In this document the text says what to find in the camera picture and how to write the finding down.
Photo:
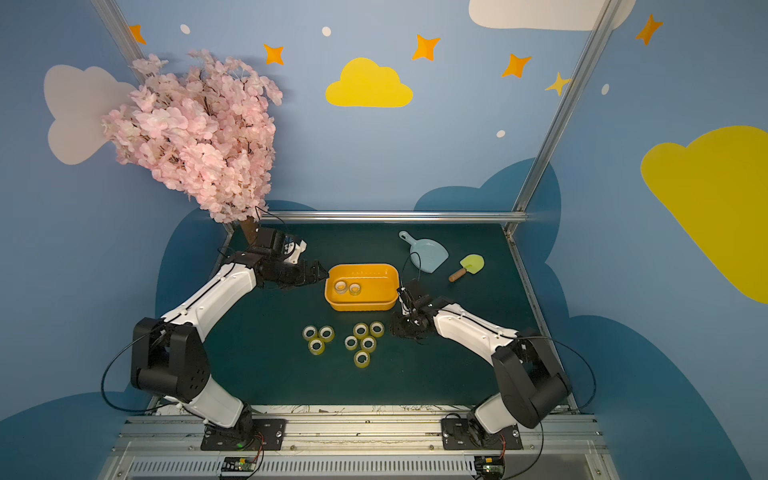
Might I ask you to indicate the tape roll left cluster front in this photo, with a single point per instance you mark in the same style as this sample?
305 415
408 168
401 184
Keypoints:
316 346

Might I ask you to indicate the aluminium right corner post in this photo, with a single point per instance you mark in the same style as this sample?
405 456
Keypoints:
583 70

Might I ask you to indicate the tape roll left cluster back-left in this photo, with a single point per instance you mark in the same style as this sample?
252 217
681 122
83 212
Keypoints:
309 333

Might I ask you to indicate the green spatula wooden handle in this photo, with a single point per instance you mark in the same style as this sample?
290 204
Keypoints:
470 264

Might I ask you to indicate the right green circuit board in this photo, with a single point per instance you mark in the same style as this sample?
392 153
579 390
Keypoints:
489 467

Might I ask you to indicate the aluminium corner post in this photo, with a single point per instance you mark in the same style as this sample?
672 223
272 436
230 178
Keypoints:
113 19
583 70

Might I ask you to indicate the light blue plastic dustpan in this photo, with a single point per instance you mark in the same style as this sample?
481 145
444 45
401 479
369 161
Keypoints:
426 255

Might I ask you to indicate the aluminium left corner post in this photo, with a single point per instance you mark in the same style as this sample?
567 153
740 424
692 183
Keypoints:
113 19

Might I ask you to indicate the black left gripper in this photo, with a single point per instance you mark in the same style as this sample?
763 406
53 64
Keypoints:
298 273

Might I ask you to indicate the tape roll left cluster back-right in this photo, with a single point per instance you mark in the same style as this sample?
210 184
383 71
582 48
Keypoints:
326 333

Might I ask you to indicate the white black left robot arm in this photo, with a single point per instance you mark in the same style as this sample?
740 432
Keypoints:
168 357

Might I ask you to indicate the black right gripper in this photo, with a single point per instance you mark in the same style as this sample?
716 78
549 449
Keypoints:
410 315

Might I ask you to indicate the yellow plastic storage box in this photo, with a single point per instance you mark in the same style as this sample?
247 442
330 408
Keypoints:
379 284

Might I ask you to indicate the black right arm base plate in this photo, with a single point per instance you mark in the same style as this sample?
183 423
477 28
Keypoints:
459 433

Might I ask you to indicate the left green circuit board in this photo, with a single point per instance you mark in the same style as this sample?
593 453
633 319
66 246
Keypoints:
238 465

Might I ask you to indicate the aluminium back horizontal bar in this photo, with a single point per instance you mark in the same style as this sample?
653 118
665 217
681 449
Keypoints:
420 217

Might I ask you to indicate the transparent tape roll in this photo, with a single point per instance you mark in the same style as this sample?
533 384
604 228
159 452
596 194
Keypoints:
341 287

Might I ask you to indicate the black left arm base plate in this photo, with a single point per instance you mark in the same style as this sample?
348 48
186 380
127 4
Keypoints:
254 434

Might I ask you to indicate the aluminium front rail frame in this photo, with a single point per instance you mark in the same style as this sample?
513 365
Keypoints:
358 442

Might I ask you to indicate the green circuit board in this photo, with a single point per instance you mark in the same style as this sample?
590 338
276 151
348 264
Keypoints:
238 465
489 467

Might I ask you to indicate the pink cherry blossom tree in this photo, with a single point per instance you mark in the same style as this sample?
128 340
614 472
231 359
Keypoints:
207 134

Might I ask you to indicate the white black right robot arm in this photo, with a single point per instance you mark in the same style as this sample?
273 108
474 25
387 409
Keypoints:
530 378

